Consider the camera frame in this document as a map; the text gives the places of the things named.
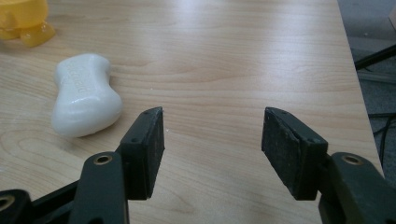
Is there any black cable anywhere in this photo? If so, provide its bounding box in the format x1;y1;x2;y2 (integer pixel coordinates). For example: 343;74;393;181
368;112;396;162

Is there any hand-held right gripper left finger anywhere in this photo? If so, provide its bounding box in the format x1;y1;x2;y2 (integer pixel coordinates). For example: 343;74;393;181
68;106;166;224

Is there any yellow plastic soap dish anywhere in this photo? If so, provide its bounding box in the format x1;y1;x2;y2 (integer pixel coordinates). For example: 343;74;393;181
0;0;57;49

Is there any white soap bar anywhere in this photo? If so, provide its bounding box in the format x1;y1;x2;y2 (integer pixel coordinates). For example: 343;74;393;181
50;53;124;139

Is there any black metal stand leg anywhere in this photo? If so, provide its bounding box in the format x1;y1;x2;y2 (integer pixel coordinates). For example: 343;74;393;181
354;44;396;71

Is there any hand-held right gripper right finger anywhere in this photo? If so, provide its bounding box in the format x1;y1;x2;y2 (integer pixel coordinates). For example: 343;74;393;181
261;106;396;224

